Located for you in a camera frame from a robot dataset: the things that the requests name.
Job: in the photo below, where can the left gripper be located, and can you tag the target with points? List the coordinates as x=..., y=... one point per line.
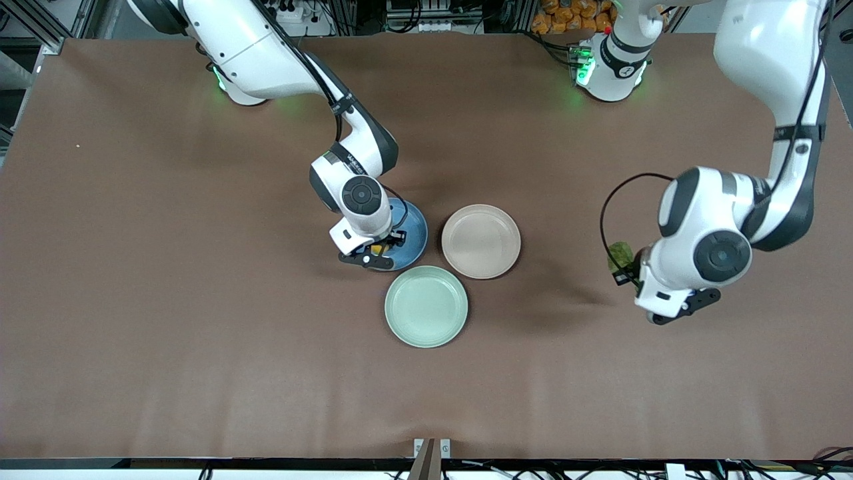
x=632, y=271

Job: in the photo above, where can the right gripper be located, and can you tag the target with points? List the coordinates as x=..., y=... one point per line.
x=389, y=240

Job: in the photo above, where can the green lettuce leaf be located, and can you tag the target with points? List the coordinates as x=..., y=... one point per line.
x=621, y=254

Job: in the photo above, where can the yellow lemon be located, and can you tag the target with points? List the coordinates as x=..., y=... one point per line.
x=378, y=250

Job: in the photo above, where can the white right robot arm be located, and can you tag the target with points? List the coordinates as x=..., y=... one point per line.
x=266, y=46

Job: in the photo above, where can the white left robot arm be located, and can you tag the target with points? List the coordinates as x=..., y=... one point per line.
x=706, y=213

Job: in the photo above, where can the blue round plate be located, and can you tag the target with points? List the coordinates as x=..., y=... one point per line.
x=413, y=233

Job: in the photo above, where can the light green round plate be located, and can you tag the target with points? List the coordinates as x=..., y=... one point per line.
x=426, y=306

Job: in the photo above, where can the beige round plate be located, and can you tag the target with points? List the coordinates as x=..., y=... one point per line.
x=481, y=241

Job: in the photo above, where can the brown table cover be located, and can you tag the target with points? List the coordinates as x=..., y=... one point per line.
x=200, y=300

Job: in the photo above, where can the white power strip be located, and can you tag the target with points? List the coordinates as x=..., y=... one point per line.
x=303, y=16

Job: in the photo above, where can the bag of orange items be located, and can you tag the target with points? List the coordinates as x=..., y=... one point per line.
x=566, y=16

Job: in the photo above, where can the metal table edge bracket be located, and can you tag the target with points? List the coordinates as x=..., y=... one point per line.
x=431, y=456

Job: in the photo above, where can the aluminium frame profile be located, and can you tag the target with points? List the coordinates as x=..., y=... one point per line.
x=40, y=26

